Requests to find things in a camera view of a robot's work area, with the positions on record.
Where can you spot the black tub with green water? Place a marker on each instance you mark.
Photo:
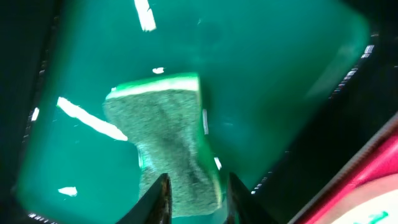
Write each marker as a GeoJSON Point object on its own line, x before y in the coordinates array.
{"type": "Point", "coordinates": [290, 90]}

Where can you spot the green yellow scrub sponge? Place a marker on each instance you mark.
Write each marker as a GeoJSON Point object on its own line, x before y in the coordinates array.
{"type": "Point", "coordinates": [162, 117]}

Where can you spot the small white plate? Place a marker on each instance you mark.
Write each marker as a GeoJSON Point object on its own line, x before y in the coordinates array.
{"type": "Point", "coordinates": [364, 206]}

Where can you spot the red plastic tray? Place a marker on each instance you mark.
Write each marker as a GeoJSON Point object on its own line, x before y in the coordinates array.
{"type": "Point", "coordinates": [373, 166]}

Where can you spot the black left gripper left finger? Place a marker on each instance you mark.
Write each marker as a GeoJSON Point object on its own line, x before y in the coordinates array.
{"type": "Point", "coordinates": [154, 207]}

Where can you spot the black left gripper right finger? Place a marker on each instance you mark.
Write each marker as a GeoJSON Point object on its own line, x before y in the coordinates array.
{"type": "Point", "coordinates": [242, 206]}

